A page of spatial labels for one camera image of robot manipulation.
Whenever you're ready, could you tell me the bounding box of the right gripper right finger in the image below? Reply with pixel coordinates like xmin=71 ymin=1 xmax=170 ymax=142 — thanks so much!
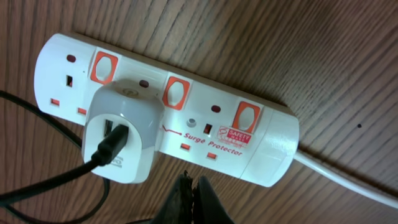
xmin=193 ymin=176 xmax=234 ymax=224

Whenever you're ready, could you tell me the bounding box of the black USB charging cable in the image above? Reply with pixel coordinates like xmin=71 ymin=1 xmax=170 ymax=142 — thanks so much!
xmin=0 ymin=90 xmax=130 ymax=224

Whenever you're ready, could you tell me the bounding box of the white power strip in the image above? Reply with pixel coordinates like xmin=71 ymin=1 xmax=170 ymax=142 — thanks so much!
xmin=34 ymin=34 xmax=299 ymax=187

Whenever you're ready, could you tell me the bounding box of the white charger adapter plug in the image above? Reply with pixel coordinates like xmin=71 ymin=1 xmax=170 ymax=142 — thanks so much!
xmin=82 ymin=79 xmax=165 ymax=184

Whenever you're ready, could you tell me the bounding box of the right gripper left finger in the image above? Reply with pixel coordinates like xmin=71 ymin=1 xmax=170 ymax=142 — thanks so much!
xmin=150 ymin=170 xmax=193 ymax=224

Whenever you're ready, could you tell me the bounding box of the white power strip cord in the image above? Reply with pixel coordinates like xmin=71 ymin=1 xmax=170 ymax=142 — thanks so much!
xmin=292 ymin=149 xmax=398 ymax=210

